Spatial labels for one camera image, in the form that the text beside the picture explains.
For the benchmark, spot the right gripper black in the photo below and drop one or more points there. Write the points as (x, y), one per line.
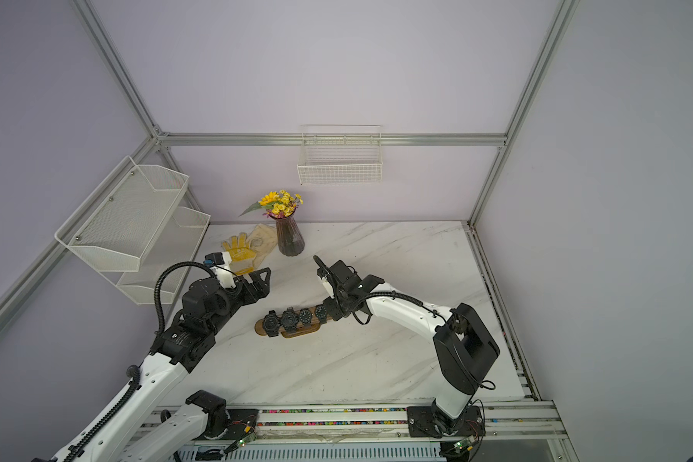
(337, 313)

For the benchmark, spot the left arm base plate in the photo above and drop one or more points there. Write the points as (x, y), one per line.
(237, 424)

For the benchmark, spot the white wire wall basket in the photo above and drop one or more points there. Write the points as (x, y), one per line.
(321, 165)

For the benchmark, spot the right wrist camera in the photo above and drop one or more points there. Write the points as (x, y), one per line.
(324, 273)

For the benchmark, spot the aluminium frame rail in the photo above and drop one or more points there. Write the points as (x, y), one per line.
(362, 139)

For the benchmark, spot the yellow artificial flowers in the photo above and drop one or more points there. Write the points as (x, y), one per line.
(276, 205)

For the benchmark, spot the black analog dark-dial watch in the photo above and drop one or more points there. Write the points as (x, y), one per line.
(321, 314)

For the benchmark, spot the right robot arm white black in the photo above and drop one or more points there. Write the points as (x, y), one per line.
(464, 347)

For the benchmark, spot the white mesh lower shelf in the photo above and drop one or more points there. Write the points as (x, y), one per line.
(178, 242)

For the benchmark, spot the wooden watch stand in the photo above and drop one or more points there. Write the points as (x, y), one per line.
(302, 330)

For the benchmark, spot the purple glass vase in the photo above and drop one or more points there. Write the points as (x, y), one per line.
(289, 239)

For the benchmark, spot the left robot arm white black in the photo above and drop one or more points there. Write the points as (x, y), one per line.
(208, 306)

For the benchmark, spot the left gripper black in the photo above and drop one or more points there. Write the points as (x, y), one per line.
(261, 291)

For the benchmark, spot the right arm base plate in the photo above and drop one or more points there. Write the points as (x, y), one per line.
(430, 421)

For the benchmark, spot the black digital watch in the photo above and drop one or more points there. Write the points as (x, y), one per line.
(271, 324)
(289, 320)

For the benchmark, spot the yellow white work glove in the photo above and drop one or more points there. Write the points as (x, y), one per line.
(242, 255)

